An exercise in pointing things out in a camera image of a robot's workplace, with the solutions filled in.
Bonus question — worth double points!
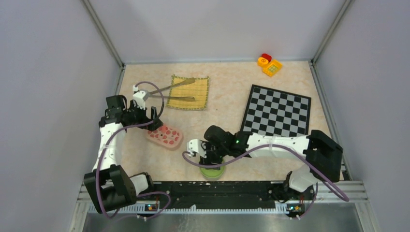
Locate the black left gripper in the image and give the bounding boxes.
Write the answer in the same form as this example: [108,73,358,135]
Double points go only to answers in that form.
[124,100,162,131]

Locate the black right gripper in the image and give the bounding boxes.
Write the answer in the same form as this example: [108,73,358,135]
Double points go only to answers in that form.
[199,141,229,170]

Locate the pink lunch box lid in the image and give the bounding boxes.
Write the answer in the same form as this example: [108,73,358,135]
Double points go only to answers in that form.
[145,125,183,149]

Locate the green round lid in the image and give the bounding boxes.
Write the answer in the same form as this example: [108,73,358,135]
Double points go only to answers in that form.
[199,166,226,173]

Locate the pink lunch box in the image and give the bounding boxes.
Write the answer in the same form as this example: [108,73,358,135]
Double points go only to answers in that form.
[146,133,184,151]

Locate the silver metal tongs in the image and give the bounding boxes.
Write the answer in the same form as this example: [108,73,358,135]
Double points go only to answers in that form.
[148,78,196,102]

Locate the round steel container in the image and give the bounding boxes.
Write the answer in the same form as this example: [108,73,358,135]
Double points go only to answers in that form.
[201,172,224,181]

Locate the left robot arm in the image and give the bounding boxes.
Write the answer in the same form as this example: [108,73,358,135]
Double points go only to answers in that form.
[83,93,163,216]

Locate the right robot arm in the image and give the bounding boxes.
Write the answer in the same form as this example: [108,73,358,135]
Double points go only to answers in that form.
[187,125,343,199]

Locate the bamboo mat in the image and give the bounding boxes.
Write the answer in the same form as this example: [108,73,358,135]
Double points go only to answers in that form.
[166,76,210,111]

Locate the checkerboard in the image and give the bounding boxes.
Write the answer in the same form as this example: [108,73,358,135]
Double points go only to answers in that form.
[240,85,311,137]

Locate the orange round toy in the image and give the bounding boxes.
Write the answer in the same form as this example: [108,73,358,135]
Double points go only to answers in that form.
[257,57,269,68]

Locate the yellow toy block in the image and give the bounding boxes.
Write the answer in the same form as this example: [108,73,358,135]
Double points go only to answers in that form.
[262,59,283,77]

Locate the red toy block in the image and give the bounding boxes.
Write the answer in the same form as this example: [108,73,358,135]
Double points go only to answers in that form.
[261,53,272,62]

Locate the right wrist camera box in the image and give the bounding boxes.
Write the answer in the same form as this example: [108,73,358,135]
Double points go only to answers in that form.
[186,139,206,158]

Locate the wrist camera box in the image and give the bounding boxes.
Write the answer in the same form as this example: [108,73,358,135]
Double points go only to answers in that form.
[186,139,206,158]
[132,86,150,110]

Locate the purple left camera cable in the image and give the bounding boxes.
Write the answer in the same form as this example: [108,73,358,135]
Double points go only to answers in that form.
[95,81,172,221]

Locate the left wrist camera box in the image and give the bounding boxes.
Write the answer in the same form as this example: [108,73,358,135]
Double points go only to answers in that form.
[132,86,150,110]

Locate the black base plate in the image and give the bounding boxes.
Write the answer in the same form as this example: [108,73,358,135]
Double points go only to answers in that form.
[137,181,314,211]

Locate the aluminium frame rail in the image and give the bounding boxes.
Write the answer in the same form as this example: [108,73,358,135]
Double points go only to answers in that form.
[69,181,380,232]

